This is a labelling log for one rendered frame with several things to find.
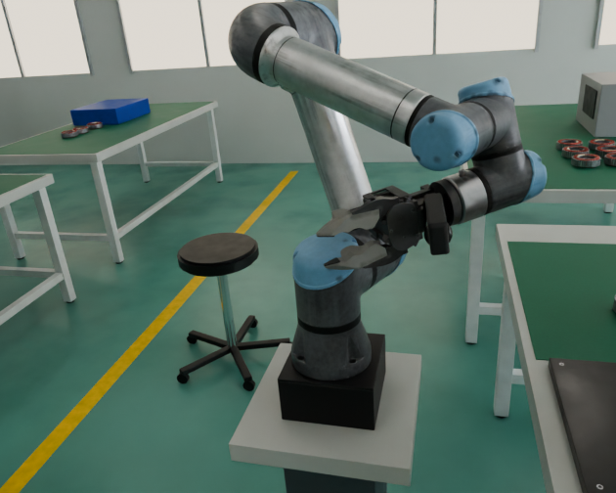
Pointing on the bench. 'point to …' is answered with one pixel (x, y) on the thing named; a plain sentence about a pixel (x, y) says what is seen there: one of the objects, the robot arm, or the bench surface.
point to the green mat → (576, 298)
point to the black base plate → (599, 421)
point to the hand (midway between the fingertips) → (330, 249)
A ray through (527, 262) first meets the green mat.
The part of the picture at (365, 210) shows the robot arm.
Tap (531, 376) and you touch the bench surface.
